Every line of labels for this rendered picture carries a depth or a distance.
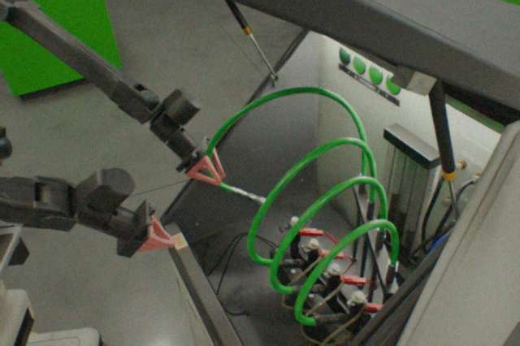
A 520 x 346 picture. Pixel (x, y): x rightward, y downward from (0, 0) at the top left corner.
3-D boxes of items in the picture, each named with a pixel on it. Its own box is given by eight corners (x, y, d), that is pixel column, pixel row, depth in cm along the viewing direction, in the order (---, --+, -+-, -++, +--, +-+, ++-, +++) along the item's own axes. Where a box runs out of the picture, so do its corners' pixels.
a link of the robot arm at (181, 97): (141, 99, 105) (123, 106, 97) (171, 66, 101) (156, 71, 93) (176, 136, 106) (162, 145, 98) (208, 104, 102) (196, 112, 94)
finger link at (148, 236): (183, 248, 86) (140, 233, 81) (162, 270, 88) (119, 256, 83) (179, 224, 91) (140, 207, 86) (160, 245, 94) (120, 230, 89)
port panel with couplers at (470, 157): (422, 244, 105) (449, 138, 86) (433, 238, 106) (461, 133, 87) (466, 283, 95) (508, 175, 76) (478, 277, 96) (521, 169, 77)
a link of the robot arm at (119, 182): (36, 185, 77) (35, 227, 72) (67, 145, 72) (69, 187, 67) (99, 199, 85) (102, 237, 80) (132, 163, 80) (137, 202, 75)
